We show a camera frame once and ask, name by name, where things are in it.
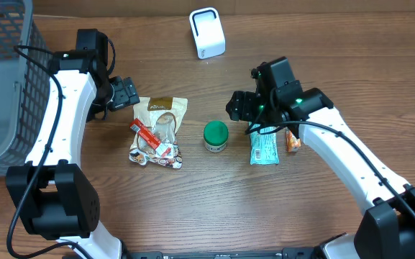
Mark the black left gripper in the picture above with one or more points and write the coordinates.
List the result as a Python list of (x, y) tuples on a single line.
[(125, 92)]

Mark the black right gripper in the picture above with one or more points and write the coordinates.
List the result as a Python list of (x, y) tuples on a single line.
[(242, 106)]

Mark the green lid jar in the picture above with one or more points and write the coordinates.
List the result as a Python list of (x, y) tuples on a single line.
[(215, 136)]

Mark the beige snack pouch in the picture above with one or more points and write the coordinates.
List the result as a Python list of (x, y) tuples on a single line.
[(163, 117)]

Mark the teal wet wipes packet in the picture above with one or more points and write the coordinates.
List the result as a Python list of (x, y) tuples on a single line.
[(264, 149)]

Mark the small orange tissue pack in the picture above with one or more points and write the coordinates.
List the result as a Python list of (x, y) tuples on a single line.
[(292, 142)]

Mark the red candy bar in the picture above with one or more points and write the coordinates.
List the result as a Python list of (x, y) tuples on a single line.
[(161, 149)]

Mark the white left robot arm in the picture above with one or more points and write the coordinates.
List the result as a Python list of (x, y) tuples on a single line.
[(52, 196)]

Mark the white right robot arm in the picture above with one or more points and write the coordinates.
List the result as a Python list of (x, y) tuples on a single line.
[(385, 199)]

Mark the white barcode scanner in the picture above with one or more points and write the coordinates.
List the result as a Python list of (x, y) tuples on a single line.
[(207, 32)]

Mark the dark plastic mesh basket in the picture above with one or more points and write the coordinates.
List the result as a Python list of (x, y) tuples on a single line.
[(24, 87)]

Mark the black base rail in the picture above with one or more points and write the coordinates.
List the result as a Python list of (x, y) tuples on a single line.
[(285, 253)]

